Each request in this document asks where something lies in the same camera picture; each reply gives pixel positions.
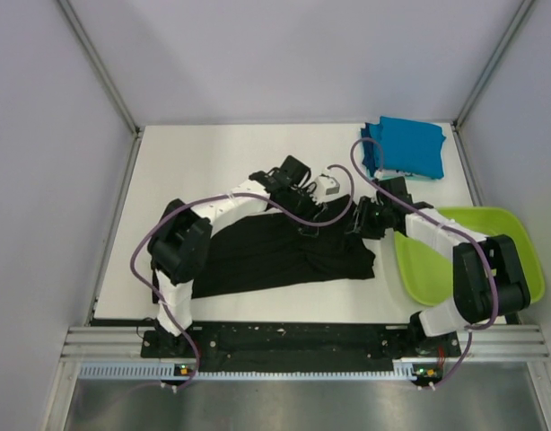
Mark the aluminium frame post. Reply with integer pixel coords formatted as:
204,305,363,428
452,0,538,133
55,0,141,136

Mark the left aluminium frame post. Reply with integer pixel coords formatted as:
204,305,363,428
55,0,141,136

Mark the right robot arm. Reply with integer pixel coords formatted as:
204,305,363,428
349,178,531,356

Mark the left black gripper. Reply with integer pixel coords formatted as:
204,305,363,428
281,185,327,236

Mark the right aluminium frame post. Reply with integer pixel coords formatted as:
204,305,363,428
452,0,538,133

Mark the black t shirt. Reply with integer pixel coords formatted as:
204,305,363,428
193,205,375,299

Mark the top blue folded shirt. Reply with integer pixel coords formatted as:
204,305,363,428
368,117,445,180

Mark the green plastic basin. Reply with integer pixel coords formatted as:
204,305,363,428
395,207,546,306

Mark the light blue cable duct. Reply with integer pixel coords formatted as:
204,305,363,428
78,362,441,382

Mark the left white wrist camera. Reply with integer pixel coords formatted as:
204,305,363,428
310,174,340,205

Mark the dark blue folded shirt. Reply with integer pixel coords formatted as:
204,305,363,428
360,123,382,177

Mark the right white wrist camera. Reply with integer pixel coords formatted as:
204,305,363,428
373,170,393,181

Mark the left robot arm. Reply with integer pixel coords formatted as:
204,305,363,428
147,156,340,356

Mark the light teal folded shirt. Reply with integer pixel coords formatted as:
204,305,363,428
364,169,431,180

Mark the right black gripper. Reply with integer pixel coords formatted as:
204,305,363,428
345,196,392,240

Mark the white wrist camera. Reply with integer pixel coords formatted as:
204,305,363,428
310,174,340,205
373,170,393,181

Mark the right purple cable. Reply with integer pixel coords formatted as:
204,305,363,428
349,137,501,390

